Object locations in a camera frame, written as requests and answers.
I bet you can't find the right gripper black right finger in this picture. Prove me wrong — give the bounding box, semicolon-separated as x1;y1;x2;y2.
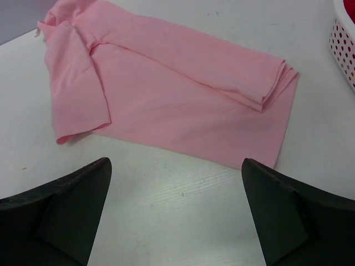
241;158;354;265

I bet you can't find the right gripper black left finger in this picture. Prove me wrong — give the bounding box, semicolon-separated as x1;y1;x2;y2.
1;157;112;265

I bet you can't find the pink t-shirt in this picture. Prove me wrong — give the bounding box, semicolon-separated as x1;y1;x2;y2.
37;1;299;169

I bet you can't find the white perforated plastic basket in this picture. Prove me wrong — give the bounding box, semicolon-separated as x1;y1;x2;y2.
329;0;354;91

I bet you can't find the red t-shirt in basket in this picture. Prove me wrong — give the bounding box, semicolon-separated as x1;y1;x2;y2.
343;0;355;20

